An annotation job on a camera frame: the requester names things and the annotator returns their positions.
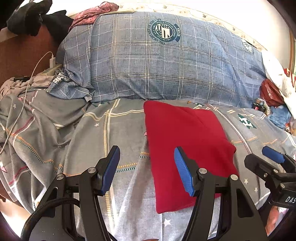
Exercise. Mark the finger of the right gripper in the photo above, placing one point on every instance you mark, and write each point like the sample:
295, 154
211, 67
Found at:
263, 170
286, 161

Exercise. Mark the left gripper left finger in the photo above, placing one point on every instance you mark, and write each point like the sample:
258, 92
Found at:
70, 210

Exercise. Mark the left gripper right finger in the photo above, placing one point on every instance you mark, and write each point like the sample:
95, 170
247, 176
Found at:
238, 216

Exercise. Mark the red knit garment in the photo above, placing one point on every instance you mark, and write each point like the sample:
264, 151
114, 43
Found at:
201, 136

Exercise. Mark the black clothes on headboard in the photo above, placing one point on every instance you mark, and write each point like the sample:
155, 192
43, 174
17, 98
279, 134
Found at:
31, 17

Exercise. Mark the right hand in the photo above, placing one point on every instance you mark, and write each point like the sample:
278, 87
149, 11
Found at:
273, 217

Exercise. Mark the red plastic bag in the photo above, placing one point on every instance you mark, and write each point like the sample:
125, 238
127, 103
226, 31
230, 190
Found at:
270, 93

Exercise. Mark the white plastic bag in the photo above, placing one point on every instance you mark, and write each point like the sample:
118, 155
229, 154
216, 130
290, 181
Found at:
275, 72

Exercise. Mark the grey patterned bed sheet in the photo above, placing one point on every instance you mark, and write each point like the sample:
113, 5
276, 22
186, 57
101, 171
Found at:
55, 136

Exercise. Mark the pale crumpled garment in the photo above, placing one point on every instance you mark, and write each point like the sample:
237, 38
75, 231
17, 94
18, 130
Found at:
18, 85

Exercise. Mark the white phone charger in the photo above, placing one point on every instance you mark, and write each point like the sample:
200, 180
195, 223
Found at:
52, 62

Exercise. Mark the blue plaid quilt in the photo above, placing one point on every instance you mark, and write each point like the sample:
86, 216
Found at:
157, 56

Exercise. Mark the brown wooden headboard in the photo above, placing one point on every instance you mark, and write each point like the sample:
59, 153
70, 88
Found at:
23, 54

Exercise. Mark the dark red patterned cloth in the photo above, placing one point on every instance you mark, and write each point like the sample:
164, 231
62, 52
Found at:
89, 16

